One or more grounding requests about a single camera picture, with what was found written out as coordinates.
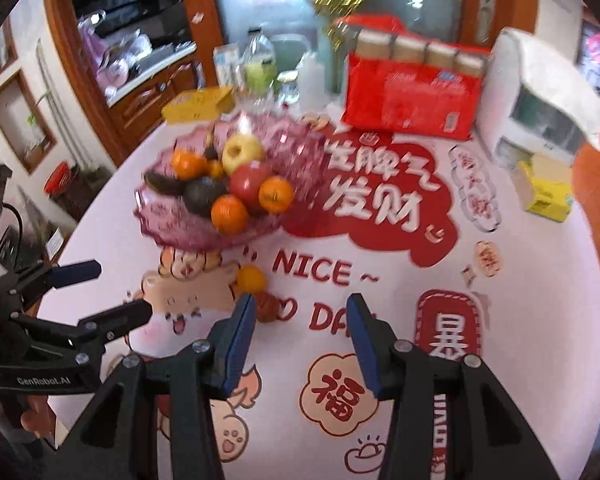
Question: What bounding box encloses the yellow tissue box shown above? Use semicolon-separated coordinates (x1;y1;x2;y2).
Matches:
510;155;576;223

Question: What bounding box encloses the white countertop appliance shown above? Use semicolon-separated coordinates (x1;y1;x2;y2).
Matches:
475;27;596;168

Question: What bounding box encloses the glass vase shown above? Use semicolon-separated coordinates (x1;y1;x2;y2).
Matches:
325;25;356;96

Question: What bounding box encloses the metal door handle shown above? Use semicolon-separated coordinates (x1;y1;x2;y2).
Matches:
475;0;498;46

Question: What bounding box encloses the yellow flat box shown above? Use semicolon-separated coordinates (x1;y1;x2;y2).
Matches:
161;85;236;123

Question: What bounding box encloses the brown wrinkled fruit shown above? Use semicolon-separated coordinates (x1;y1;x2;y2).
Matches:
254;292;280;323

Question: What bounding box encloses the grey-green bin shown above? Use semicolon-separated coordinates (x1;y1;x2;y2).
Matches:
270;34;311;73

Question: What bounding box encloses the clear plastic bottle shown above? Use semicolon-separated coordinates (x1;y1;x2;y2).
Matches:
242;30;276;101

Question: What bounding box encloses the pink glass fruit bowl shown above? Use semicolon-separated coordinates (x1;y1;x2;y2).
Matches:
134;112;326;252

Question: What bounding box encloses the red apple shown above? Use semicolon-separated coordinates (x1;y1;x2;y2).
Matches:
230;162;273;208

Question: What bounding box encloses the white carton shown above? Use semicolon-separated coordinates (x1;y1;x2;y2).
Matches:
214;44;243;88

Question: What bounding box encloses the red tissue pack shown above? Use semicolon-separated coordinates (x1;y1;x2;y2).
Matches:
332;15;491;141

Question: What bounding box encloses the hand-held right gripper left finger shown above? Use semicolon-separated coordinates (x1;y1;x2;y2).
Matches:
55;292;258;480

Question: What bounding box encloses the orange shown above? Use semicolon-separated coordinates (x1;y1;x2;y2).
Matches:
171;149;208;181
235;265;267;295
258;176;296;213
211;194;250;235

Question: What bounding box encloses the glass jar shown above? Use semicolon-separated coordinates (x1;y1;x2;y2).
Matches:
277;71;301;106

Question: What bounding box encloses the white translucent container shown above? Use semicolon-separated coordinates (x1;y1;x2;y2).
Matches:
297;50;328;96

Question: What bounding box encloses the person's left hand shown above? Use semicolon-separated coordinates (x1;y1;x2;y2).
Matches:
17;394;56;441

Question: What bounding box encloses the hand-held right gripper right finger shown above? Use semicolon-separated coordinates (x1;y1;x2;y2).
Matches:
346;292;556;480

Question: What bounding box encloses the wooden cabinet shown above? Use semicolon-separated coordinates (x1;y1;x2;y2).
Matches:
42;0;226;161

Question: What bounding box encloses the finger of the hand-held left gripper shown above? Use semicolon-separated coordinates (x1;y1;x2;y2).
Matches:
15;299;154;358
2;259;102;306

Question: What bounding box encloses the pink plastic bag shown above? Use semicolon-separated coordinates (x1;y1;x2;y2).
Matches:
80;15;126;91

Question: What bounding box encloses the yellow apple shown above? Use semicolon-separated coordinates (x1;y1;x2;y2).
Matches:
222;133;265;176

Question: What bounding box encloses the red plastic basin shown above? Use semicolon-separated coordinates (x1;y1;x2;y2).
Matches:
45;162;81;196

